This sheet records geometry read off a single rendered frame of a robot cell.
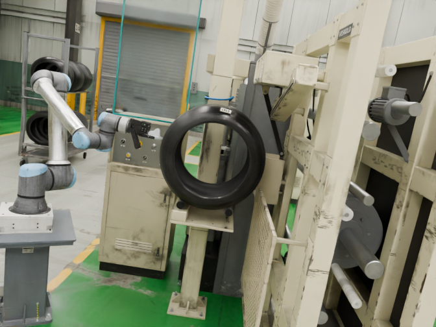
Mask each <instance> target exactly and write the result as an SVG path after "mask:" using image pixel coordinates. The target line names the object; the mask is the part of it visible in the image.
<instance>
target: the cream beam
mask: <svg viewBox="0 0 436 327"><path fill-rule="evenodd" d="M263 61H264V63H263V69H262V74H261V78H260V73H261V65H262V62H263ZM298 63H300V64H308V65H313V66H318V64H319V59H318V58H311V57H306V56H298V55H294V54H286V53H278V52H274V51H266V52H265V53H264V54H263V56H262V57H261V58H260V59H259V60H258V61H257V62H256V70H255V74H254V80H253V83H254V84H258V85H264V86H271V87H275V86H279V87H281V88H286V87H289V83H290V81H291V75H292V72H293V70H294V68H296V66H297V64H298Z"/></svg>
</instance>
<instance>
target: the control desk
mask: <svg viewBox="0 0 436 327"><path fill-rule="evenodd" d="M120 116H121V117H126V118H129V119H130V118H134V119H137V120H139V121H146V122H150V123H151V129H150V130H149V131H151V130H152V131H154V130H155V129H157V128H159V129H160V137H163V136H164V134H165V132H166V130H167V129H168V128H169V126H170V124H171V123H164V122H160V121H152V120H148V119H140V118H135V117H127V116H122V115H120ZM188 134H189V131H187V133H186V135H185V136H184V139H183V141H182V147H181V155H182V160H183V163H184V162H185V157H186V148H187V143H188ZM138 138H139V142H140V143H141V147H140V148H139V149H135V147H134V142H133V139H132V135H131V132H130V133H126V134H124V133H121V132H115V136H114V142H113V147H112V150H111V151H110V152H108V159H107V162H108V163H107V167H106V180H105V188H104V201H103V214H102V221H101V234H100V241H99V255H98V261H100V263H99V270H100V271H108V272H113V273H121V274H129V275H134V276H141V277H146V278H154V279H159V280H163V277H164V274H165V270H166V268H167V265H168V263H169V258H170V256H171V253H172V251H173V242H174V237H175V228H176V224H175V223H170V220H171V211H172V209H173V206H174V205H175V202H176V200H177V198H178V197H177V196H176V195H175V194H174V193H173V192H172V191H171V189H170V188H169V186H168V185H167V183H166V181H165V179H164V177H163V174H162V171H161V168H160V145H161V142H162V140H157V139H150V138H144V137H141V136H138Z"/></svg>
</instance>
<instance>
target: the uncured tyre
mask: <svg viewBox="0 0 436 327"><path fill-rule="evenodd" d="M221 108H226V109H229V110H231V111H232V112H231V114H229V113H226V112H222V111H220V109H221ZM205 123H218V124H222V125H225V126H228V127H230V128H231V129H233V130H235V131H236V132H237V133H238V134H239V135H240V136H241V137H242V138H243V140H244V142H245V143H246V145H247V159H246V161H245V164H244V166H243V168H242V170H240V172H239V173H238V174H237V175H236V176H235V177H233V178H232V179H230V180H228V181H226V182H222V183H218V184H211V183H207V182H203V181H201V180H199V179H197V178H195V177H194V176H193V175H192V174H191V173H190V172H189V171H188V170H187V169H186V167H185V165H184V163H183V160H182V155H181V147H182V141H183V139H184V136H185V135H186V133H187V131H189V130H190V129H192V128H193V127H195V126H198V125H201V124H205ZM265 161H266V154H265V146H264V143H263V140H262V137H261V135H260V133H259V131H258V129H257V128H256V127H255V125H254V123H253V122H252V121H251V120H250V119H249V118H248V117H247V116H246V115H245V114H243V113H242V112H240V111H239V110H237V109H235V108H232V107H231V106H227V105H224V104H203V105H200V106H196V107H194V108H192V109H190V110H188V111H186V112H184V113H183V114H181V115H180V116H178V117H177V118H176V119H175V120H174V123H173V124H172V125H171V126H170V127H169V128H168V129H167V130H166V132H165V134H164V136H163V139H162V142H161V145H160V168H161V171H162V174H163V177H164V179H165V181H166V183H167V185H168V186H169V188H170V189H171V191H172V192H173V193H174V194H175V195H176V196H177V197H178V198H180V199H181V200H183V201H184V202H186V203H188V204H190V205H192V206H194V207H197V208H201V209H205V210H220V209H225V208H229V207H231V206H234V205H236V204H238V203H240V202H241V201H243V200H244V199H246V198H247V197H248V196H249V195H250V194H251V193H252V192H253V191H254V190H255V189H256V187H257V186H258V184H259V183H260V180H261V178H262V176H263V172H264V169H265Z"/></svg>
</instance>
